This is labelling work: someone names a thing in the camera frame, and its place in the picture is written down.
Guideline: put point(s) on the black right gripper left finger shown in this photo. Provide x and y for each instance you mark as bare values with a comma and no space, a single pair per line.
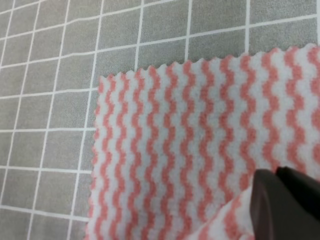
275,214

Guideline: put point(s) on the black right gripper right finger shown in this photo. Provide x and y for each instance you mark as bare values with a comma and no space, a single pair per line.
305,189

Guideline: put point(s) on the pink wavy striped towel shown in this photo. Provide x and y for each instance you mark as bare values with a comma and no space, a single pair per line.
176,147

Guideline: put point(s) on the grey checked tablecloth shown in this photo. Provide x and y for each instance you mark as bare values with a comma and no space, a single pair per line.
52,56

